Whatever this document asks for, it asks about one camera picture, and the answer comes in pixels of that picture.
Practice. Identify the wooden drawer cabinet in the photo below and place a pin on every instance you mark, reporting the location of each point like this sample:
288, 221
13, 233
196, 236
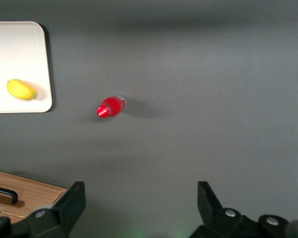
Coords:
39, 184

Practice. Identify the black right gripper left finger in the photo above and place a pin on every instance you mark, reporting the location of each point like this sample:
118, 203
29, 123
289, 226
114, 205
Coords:
69, 205

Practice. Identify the cream plastic tray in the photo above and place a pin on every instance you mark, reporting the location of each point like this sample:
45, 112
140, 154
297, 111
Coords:
20, 54

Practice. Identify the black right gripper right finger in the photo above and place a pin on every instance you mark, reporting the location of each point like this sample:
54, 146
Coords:
209, 205

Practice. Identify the wooden drawer front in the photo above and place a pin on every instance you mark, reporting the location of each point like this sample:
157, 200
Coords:
32, 196

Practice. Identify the red soda can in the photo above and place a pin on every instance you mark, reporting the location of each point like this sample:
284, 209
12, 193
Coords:
111, 106

